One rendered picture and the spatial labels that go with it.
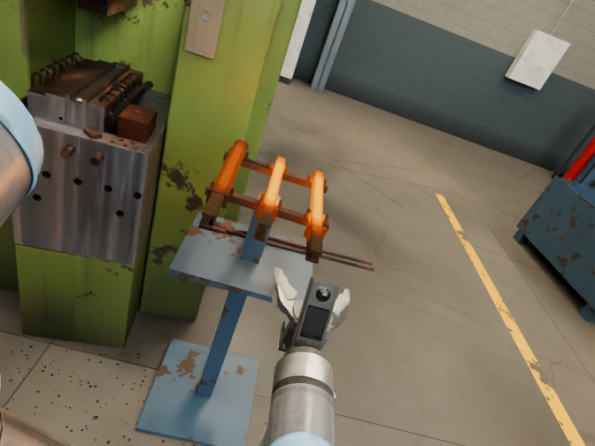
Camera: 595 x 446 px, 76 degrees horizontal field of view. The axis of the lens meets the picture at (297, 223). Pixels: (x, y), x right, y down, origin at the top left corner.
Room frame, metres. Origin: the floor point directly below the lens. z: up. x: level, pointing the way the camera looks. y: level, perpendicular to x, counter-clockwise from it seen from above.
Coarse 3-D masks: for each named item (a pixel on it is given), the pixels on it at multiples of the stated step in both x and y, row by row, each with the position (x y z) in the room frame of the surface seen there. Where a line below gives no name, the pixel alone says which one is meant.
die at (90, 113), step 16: (80, 64) 1.25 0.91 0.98; (96, 64) 1.28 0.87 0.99; (112, 64) 1.32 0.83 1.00; (48, 80) 1.04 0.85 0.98; (64, 80) 1.08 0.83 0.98; (80, 80) 1.10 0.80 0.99; (112, 80) 1.18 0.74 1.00; (128, 80) 1.25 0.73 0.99; (32, 96) 0.93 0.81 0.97; (48, 96) 0.94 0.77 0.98; (64, 96) 0.95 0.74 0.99; (96, 96) 1.03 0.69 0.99; (112, 96) 1.07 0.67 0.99; (32, 112) 0.93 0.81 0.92; (48, 112) 0.94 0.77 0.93; (64, 112) 0.95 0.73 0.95; (80, 112) 0.96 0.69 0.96; (96, 112) 0.97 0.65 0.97; (96, 128) 0.97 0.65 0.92
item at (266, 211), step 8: (280, 160) 1.04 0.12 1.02; (280, 168) 0.99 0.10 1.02; (272, 176) 0.92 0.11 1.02; (280, 176) 0.94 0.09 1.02; (272, 184) 0.88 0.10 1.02; (280, 184) 0.89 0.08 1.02; (272, 192) 0.84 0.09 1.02; (264, 200) 0.80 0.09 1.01; (272, 200) 0.80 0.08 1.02; (264, 208) 0.73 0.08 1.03; (272, 208) 0.75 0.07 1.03; (256, 216) 0.75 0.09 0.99; (264, 216) 0.70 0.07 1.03; (272, 216) 0.71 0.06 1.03; (264, 224) 0.67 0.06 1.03; (256, 232) 0.69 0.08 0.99; (264, 232) 0.67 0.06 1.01; (264, 240) 0.67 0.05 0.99
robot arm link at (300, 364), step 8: (296, 352) 0.39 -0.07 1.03; (304, 352) 0.39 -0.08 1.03; (280, 360) 0.38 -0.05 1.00; (288, 360) 0.38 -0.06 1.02; (296, 360) 0.37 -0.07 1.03; (304, 360) 0.38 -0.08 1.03; (312, 360) 0.38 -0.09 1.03; (320, 360) 0.39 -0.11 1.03; (280, 368) 0.37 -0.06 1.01; (288, 368) 0.36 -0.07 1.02; (296, 368) 0.36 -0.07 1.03; (304, 368) 0.36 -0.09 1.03; (312, 368) 0.37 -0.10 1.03; (320, 368) 0.37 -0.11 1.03; (328, 368) 0.38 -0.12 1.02; (280, 376) 0.35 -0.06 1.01; (288, 376) 0.35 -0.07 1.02; (304, 376) 0.40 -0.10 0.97; (312, 376) 0.35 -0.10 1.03; (320, 376) 0.36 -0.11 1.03; (328, 376) 0.37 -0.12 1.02; (328, 384) 0.36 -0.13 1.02
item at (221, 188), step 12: (240, 144) 1.02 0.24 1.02; (228, 156) 0.94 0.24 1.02; (240, 156) 0.95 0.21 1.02; (228, 168) 0.86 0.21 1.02; (216, 180) 0.79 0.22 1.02; (228, 180) 0.80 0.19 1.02; (216, 192) 0.72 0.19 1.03; (228, 192) 0.76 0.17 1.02; (216, 204) 0.68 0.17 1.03; (204, 216) 0.65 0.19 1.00; (216, 216) 0.67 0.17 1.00
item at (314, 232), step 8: (320, 176) 1.04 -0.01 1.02; (312, 184) 1.01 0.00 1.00; (320, 184) 0.99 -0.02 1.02; (312, 192) 0.95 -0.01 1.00; (320, 192) 0.94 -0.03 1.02; (312, 200) 0.89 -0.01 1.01; (320, 200) 0.89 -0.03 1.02; (312, 208) 0.84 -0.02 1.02; (320, 208) 0.85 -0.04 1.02; (312, 216) 0.80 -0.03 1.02; (320, 216) 0.81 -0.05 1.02; (312, 224) 0.75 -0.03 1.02; (320, 224) 0.78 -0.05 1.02; (312, 232) 0.73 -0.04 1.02; (320, 232) 0.74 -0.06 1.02; (312, 240) 0.70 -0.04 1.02; (320, 240) 0.71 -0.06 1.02; (312, 248) 0.67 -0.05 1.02; (320, 248) 0.68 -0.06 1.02; (312, 256) 0.66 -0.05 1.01
